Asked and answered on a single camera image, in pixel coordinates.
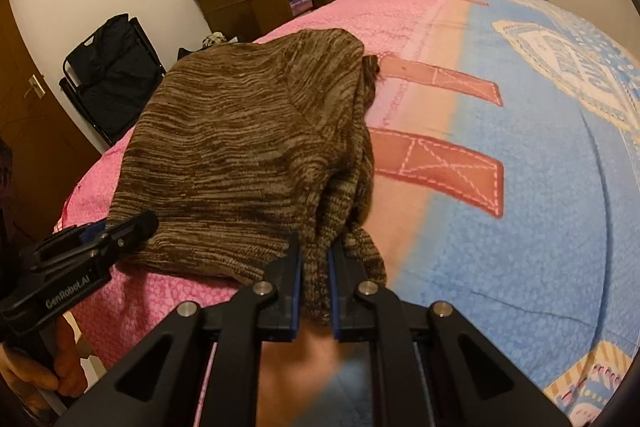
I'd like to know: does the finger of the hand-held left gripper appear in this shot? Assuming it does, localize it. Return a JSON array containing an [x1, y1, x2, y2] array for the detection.
[[79, 219, 108, 242], [100, 211, 160, 263]]

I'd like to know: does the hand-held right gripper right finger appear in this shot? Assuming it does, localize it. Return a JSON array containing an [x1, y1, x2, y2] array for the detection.
[[327, 237, 571, 427]]

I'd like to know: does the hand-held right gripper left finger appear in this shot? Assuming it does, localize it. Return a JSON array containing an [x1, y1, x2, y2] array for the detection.
[[52, 232, 303, 427]]

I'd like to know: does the brown knit sweater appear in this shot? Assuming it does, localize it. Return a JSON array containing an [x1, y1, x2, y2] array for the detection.
[[107, 28, 388, 328]]

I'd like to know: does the person's left hand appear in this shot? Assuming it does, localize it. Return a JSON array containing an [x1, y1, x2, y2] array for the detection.
[[0, 312, 88, 400]]

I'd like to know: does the wooden door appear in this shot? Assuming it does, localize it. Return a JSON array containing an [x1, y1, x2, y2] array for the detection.
[[0, 0, 103, 228]]

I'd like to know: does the black folding chair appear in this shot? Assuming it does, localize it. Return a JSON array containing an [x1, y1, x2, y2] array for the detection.
[[59, 16, 168, 148]]

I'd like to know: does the printed blanket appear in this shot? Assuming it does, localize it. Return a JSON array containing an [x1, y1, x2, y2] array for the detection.
[[57, 0, 640, 427]]

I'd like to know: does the black and white bag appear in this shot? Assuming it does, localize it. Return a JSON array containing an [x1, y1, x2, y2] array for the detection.
[[202, 32, 240, 48]]

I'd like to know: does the metal door handle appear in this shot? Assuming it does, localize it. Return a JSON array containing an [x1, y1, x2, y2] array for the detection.
[[22, 74, 47, 100]]

